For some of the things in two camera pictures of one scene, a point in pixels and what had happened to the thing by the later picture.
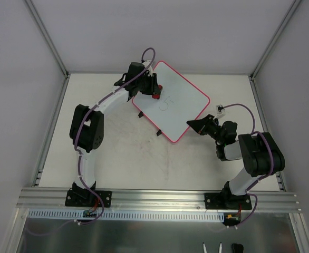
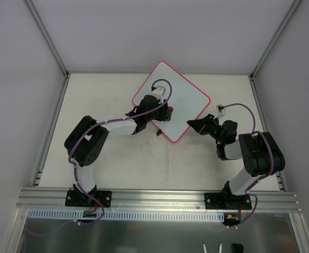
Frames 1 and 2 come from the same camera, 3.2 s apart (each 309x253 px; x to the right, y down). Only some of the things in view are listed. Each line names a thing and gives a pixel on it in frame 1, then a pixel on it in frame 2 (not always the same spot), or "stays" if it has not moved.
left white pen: x=204 y=247 stays
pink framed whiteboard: x=181 y=100 stays
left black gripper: x=151 y=84 -> x=164 y=112
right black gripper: x=205 y=126 stays
